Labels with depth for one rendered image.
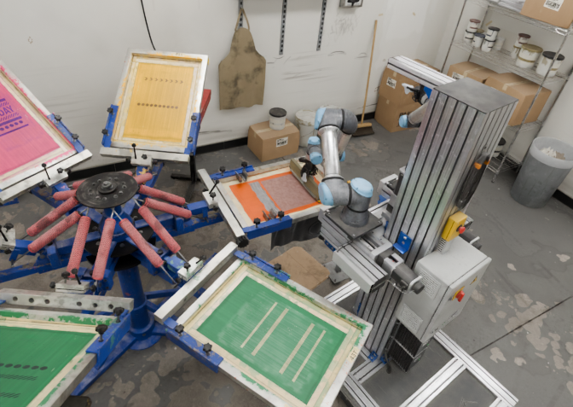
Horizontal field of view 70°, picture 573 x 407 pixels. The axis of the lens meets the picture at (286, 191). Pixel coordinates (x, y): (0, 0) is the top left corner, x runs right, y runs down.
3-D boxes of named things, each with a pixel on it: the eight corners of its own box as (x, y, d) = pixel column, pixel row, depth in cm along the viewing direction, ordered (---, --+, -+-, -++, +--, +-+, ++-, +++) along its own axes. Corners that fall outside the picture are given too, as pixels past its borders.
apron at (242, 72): (262, 101, 467) (266, 4, 401) (264, 105, 462) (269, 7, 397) (218, 109, 445) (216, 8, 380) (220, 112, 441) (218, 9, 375)
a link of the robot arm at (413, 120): (445, 103, 198) (399, 132, 245) (465, 103, 200) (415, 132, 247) (442, 81, 199) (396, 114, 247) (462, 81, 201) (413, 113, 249)
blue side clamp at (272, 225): (287, 221, 257) (288, 213, 252) (291, 226, 253) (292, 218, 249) (244, 235, 244) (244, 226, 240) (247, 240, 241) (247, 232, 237)
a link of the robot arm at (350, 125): (363, 104, 218) (341, 150, 262) (343, 103, 216) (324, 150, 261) (366, 122, 213) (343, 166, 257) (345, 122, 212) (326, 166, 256)
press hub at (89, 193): (162, 299, 314) (136, 154, 229) (176, 342, 288) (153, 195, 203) (108, 318, 298) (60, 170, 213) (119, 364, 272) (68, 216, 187)
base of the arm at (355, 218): (373, 220, 216) (378, 206, 210) (354, 231, 208) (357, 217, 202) (354, 205, 225) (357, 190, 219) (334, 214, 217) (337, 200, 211)
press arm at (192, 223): (302, 194, 292) (303, 188, 288) (305, 199, 288) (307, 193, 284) (121, 244, 241) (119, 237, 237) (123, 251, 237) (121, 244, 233)
